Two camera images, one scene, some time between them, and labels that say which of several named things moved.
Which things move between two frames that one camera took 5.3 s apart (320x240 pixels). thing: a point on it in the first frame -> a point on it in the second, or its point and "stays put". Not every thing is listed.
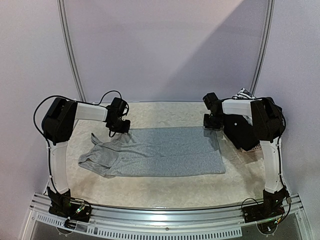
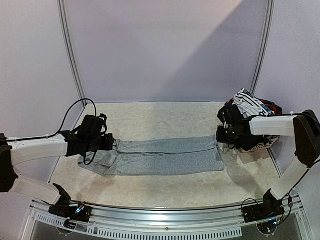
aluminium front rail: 178,221 stays put
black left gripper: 125,128 -> 108,145
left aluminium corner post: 66,37 stays put
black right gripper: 208,121 -> 222,135
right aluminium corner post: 271,8 stays put
